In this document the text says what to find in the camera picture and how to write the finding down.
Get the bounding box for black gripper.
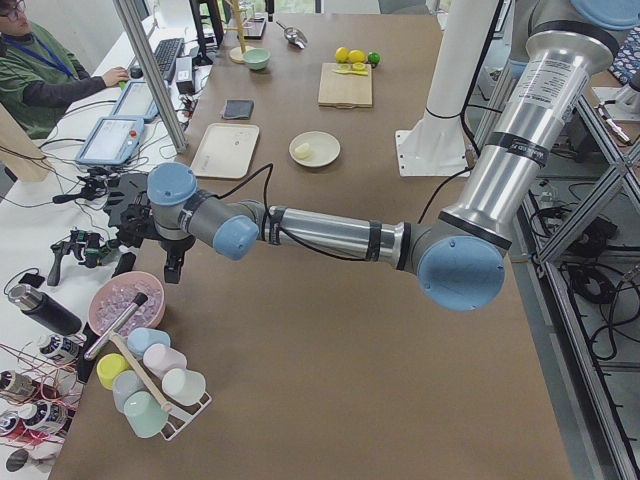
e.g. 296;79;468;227
117;203;196;284

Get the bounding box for round cream plate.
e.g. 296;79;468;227
289;131;341;168

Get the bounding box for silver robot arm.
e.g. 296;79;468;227
139;1;615;314

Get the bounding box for cream rabbit serving tray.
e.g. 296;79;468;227
191;123;260;180

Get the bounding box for metal stirring rod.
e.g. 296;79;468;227
84;292;148;361

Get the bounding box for pink bowl with ice cubes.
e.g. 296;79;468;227
88;271;167;338

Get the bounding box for blue plastic cup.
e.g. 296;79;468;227
126;327;171;359

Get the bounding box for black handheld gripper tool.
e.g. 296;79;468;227
47;229;121;286

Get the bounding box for pink plastic cup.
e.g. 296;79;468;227
142;343;187;380

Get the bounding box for black hexagonal platform device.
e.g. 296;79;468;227
103;173;150;228

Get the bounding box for yellow plastic cup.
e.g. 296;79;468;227
96;353;131;390

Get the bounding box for white plastic cup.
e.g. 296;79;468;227
162;368;206;406

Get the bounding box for grey plastic cup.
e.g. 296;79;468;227
112;370;146;413

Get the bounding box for black insulated bottle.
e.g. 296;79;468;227
7;283;82;336

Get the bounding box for near blue teach pendant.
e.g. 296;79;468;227
75;116;145;166

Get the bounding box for blue teach pendant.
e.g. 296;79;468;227
111;80;159;123
75;116;145;166

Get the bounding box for white cup rack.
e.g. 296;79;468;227
160;392;213;441

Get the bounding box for mint plastic cup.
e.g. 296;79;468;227
123;391;168;438

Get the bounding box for far blue teach pendant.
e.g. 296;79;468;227
111;80;159;123

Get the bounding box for folded grey cloth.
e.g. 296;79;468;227
221;99;254;120

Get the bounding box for black keyboard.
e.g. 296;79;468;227
154;38;184;83

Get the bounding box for wooden mug tree stand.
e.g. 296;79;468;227
224;0;253;64

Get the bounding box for mint green bowl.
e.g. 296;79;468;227
243;48;271;71

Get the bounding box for seated person in green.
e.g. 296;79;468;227
1;1;130;140

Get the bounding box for wooden cutting board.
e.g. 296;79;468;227
318;63;373;108

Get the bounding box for metal scoop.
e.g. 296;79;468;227
275;20;308;50

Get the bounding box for lower whole yellow lemon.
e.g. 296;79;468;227
334;46;350;63

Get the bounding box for whole yellow lemon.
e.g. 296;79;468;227
347;49;367;64
334;46;350;63

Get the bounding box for yellow plastic knife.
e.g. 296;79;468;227
332;69;369;76

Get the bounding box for upper whole yellow lemon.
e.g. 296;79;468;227
347;49;367;64

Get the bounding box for green lime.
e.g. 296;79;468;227
367;51;381;65

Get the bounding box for aluminium frame post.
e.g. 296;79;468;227
113;0;187;154

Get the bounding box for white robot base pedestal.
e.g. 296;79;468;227
395;0;501;177

